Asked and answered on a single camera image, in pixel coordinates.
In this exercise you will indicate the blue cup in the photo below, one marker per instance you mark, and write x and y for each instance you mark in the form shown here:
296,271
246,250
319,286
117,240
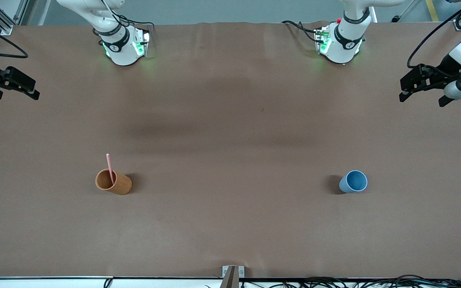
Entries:
350,184

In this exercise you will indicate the pink chopstick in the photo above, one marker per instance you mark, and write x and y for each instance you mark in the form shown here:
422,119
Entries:
109,168

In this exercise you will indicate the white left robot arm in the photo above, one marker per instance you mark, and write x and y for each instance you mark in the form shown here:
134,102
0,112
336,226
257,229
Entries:
346,36

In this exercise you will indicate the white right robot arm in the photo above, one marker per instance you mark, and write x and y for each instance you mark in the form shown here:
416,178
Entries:
120,50

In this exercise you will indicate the brown wooden cup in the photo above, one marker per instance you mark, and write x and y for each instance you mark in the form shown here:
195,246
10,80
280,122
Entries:
120,186

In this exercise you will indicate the brown table cover mat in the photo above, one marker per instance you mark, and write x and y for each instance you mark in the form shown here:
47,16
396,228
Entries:
230,220

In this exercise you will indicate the aluminium frame profile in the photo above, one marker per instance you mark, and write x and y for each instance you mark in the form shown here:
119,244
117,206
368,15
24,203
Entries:
4,26

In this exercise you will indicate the white table edge rail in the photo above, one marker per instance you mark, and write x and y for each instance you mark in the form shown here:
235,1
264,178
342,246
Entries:
34,283

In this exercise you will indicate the metal camera pole bracket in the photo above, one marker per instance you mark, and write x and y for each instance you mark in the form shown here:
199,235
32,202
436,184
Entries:
241,272

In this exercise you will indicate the brown camera pole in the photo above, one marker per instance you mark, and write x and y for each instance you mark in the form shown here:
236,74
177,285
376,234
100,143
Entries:
230,280

